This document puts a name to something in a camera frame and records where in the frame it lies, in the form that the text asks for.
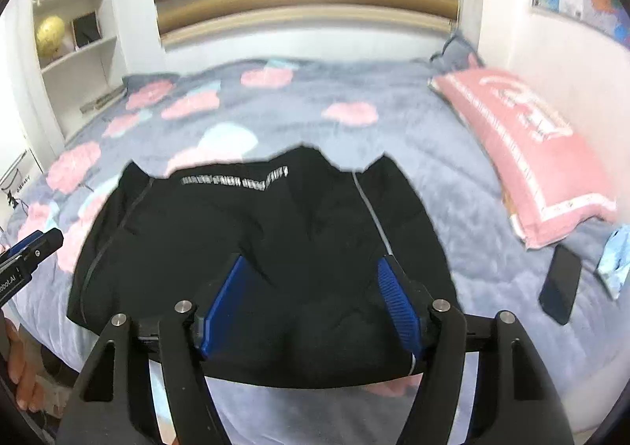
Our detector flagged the black phone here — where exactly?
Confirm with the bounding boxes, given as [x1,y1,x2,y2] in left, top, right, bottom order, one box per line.
[537,244,584,326]

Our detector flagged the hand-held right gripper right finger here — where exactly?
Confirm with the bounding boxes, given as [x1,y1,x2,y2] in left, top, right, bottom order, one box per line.
[378,254,574,445]

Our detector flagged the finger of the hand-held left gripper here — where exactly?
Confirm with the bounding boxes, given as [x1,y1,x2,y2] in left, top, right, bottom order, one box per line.
[10,227,65,269]

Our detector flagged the grey pillow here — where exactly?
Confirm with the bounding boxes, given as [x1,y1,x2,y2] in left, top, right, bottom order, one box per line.
[430,30,486,78]

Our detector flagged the gold globe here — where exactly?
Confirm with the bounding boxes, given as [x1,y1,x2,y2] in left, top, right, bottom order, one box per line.
[35,15,68,57]

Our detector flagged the white printed panel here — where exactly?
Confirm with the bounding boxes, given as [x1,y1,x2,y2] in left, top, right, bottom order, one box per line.
[0,150,36,229]

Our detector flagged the white bookshelf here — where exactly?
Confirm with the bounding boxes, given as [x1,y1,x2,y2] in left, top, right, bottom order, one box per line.
[30,0,126,146]

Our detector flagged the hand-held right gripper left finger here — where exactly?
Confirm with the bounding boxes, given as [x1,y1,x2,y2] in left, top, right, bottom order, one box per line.
[56,254,254,445]

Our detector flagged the person's left hand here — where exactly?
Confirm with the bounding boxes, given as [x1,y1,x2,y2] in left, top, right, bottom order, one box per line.
[6,324,48,412]

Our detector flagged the black picture frame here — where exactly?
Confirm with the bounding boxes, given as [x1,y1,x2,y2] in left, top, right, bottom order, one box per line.
[71,11,102,51]

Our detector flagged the pink pillow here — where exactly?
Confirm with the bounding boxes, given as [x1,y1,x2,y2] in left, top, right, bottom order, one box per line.
[427,68,618,250]

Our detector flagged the light blue cloth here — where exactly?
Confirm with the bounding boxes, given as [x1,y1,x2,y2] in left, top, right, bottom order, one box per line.
[595,223,630,301]

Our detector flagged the black hooded jacket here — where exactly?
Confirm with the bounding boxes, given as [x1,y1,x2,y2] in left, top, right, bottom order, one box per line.
[66,144,461,389]

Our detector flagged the grey floral blanket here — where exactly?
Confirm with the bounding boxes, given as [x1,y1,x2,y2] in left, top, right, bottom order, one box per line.
[0,56,630,445]

